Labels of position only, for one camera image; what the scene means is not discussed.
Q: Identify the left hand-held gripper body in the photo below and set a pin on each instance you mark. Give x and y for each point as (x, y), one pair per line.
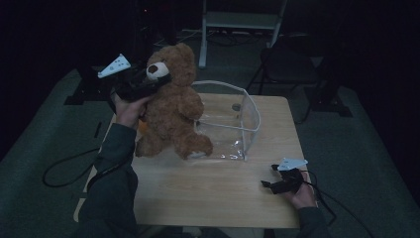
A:
(132, 90)

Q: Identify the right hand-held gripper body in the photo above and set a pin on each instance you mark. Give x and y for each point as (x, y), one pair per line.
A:
(290, 180)

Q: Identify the brown teddy bear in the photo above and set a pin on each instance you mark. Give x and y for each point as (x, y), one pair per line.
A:
(171, 112)

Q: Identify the clear plastic storage bag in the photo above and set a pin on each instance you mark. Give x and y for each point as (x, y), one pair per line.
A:
(237, 132)

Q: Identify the person's left hand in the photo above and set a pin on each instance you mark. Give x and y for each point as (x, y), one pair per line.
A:
(129, 110)

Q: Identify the person's right hand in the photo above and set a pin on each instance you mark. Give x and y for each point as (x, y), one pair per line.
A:
(304, 196)

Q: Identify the black stand base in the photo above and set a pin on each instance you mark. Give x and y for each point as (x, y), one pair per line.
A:
(330, 105)
(90, 92)

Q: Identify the small black stick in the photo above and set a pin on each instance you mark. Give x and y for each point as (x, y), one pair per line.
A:
(97, 129)

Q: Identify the black chair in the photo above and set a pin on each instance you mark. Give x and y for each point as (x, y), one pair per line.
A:
(289, 67)

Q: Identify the white metal stand frame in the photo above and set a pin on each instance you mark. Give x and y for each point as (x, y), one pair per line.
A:
(241, 20)

